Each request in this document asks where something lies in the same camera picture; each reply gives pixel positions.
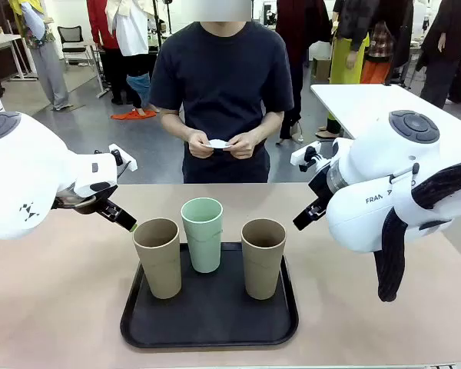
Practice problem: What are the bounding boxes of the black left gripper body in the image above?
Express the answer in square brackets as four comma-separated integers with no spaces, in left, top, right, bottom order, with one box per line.
[93,197,121,223]

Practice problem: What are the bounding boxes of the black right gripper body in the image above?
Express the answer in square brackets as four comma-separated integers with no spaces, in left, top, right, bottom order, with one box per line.
[308,168,333,217]

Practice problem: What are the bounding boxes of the tall brown cup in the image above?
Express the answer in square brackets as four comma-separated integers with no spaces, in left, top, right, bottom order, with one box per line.
[132,218,183,301]
[240,218,288,301]

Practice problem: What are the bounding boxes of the tall light green cup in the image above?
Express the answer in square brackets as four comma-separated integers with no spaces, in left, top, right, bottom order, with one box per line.
[181,197,224,274]

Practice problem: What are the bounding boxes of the white scalloped paper coaster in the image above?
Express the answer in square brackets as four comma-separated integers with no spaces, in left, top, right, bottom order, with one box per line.
[201,138,234,150]

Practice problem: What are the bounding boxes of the person's right forearm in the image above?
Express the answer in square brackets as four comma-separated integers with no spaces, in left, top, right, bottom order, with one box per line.
[160,109,197,144]

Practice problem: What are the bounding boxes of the person's left forearm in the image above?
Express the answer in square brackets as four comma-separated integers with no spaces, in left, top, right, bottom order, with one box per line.
[249,110,286,145]

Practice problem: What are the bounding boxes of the person's left hand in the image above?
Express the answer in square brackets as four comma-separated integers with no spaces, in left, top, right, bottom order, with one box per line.
[226,132,260,160]

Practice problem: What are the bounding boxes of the person's right hand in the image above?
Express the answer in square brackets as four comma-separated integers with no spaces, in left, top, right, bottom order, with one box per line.
[187,129,217,159]

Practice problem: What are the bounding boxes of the white rectangular table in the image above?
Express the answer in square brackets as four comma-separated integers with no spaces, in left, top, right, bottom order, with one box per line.
[310,83,461,141]

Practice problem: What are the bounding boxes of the orange cloth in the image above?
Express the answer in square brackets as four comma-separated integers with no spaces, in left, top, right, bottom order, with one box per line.
[111,108,160,121]

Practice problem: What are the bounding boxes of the brown cardboard box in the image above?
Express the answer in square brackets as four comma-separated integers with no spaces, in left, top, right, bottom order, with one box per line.
[310,56,332,83]

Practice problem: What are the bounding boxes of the black plastic tray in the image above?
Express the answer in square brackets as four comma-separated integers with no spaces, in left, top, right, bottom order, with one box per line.
[119,241,300,350]

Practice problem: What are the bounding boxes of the mannequin in orange skirt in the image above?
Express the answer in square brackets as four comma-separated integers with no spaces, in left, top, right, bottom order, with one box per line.
[360,21,395,85]

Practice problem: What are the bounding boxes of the mannequin in yellow-green skirt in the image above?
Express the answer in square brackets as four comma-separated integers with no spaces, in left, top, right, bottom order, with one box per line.
[315,0,370,140]

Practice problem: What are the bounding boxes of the background desk with white legs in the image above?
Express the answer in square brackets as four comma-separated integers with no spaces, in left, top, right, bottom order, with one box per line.
[83,38,113,100]

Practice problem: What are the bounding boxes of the person in navy t-shirt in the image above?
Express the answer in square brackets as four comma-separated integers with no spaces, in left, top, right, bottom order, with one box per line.
[148,20,295,185]

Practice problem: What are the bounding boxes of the mannequin in dark red garment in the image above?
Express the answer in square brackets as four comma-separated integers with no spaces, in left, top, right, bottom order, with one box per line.
[274,0,332,145]

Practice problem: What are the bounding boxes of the black mesh office chair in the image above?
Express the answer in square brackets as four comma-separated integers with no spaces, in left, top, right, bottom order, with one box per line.
[57,25,95,68]

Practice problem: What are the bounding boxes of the mannequin in white shirt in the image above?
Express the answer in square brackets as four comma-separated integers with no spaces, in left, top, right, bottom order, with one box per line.
[105,0,161,118]

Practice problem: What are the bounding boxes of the person in red top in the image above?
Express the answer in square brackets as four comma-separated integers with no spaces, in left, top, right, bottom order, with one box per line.
[86,0,124,106]

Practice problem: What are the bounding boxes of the black tripod stand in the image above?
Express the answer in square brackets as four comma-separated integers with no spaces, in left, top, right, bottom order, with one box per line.
[151,0,174,59]

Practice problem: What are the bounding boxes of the mannequin in black robe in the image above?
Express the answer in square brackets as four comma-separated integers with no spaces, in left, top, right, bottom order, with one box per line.
[416,0,461,109]

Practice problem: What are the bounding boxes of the grey background desk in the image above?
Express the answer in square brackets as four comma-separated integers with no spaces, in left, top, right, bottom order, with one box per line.
[0,33,40,82]

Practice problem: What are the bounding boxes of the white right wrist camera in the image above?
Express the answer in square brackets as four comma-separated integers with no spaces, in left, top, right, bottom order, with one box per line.
[290,141,333,173]

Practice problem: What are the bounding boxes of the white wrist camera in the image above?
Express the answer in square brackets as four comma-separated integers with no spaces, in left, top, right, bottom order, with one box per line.
[108,143,138,173]
[290,141,333,173]

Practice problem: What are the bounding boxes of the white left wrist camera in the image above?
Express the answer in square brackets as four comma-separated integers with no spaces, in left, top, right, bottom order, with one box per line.
[108,143,138,173]

